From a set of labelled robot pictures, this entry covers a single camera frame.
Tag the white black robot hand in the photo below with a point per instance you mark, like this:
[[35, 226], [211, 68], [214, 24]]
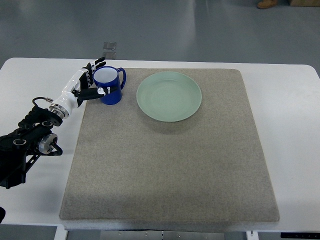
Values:
[[80, 88]]

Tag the blue mug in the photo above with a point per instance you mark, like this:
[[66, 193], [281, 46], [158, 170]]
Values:
[[112, 80]]

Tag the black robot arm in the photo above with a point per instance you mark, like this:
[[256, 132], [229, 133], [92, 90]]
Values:
[[33, 138]]

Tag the clear floor marker plate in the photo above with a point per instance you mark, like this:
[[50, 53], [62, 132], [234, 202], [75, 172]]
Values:
[[109, 50]]

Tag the green plate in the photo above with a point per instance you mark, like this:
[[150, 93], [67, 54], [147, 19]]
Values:
[[169, 96]]

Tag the grey felt mat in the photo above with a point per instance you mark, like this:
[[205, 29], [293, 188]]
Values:
[[207, 169]]

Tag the brown shoe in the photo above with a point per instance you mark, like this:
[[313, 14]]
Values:
[[266, 4]]

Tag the cardboard box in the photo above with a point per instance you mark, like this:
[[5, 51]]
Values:
[[304, 3]]

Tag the black control panel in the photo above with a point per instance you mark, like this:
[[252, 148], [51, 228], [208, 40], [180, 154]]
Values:
[[300, 235]]

